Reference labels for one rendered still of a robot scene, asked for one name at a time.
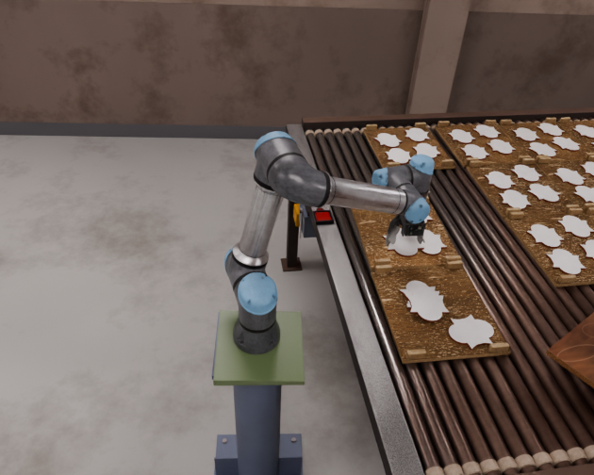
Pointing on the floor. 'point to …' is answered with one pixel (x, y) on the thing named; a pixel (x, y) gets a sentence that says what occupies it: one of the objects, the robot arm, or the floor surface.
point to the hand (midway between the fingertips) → (403, 242)
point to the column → (257, 435)
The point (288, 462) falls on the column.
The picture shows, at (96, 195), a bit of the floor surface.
